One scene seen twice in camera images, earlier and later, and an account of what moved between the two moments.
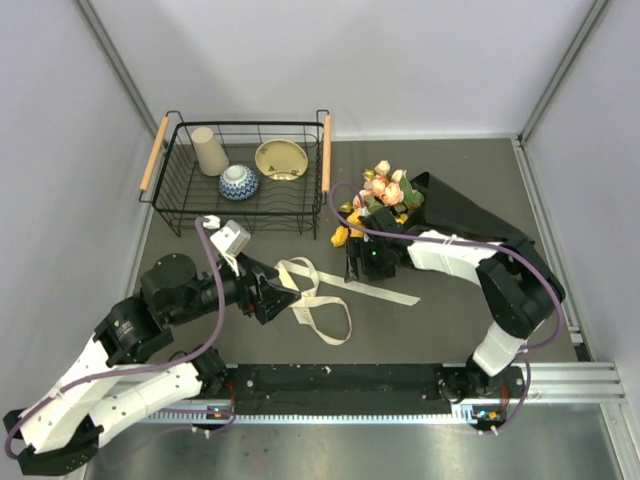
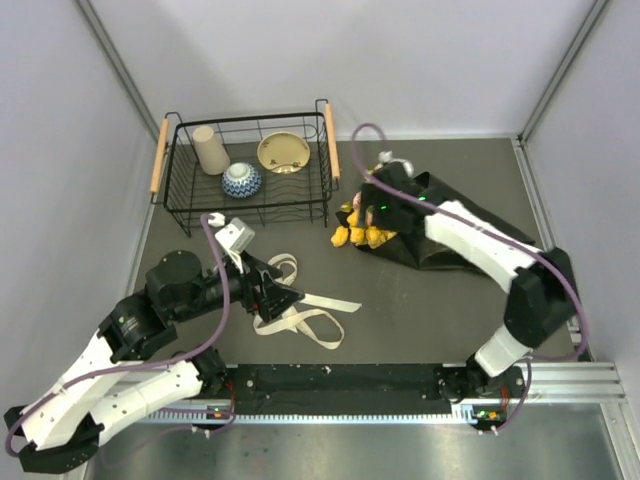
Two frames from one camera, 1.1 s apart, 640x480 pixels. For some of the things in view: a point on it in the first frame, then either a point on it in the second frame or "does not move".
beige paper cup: x=212 y=158 does not move
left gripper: x=272 y=298 does not move
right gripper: x=357 y=248 to x=371 y=196
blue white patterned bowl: x=238 y=182 does not move
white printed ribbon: x=329 y=316 to x=324 y=303
